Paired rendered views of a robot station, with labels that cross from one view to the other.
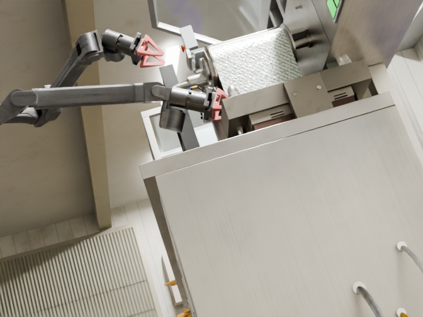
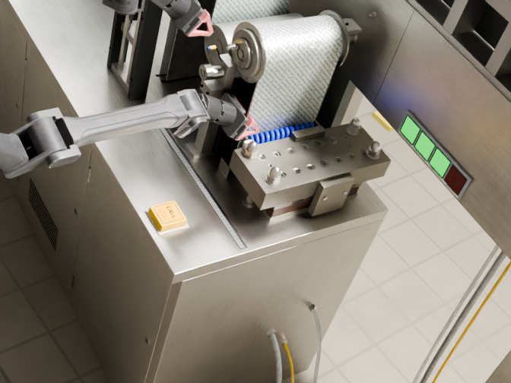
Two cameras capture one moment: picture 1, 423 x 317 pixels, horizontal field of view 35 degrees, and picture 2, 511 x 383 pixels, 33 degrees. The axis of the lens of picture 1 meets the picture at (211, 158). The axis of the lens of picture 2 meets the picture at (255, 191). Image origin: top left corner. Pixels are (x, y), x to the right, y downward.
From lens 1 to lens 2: 233 cm
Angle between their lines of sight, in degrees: 71
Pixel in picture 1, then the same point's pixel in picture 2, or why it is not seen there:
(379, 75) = not seen: hidden behind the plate
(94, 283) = not seen: outside the picture
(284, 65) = (318, 83)
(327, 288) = (252, 333)
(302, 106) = (322, 207)
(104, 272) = not seen: outside the picture
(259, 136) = (280, 246)
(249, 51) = (299, 65)
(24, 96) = (66, 159)
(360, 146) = (339, 248)
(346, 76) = (368, 175)
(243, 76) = (277, 91)
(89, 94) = (128, 131)
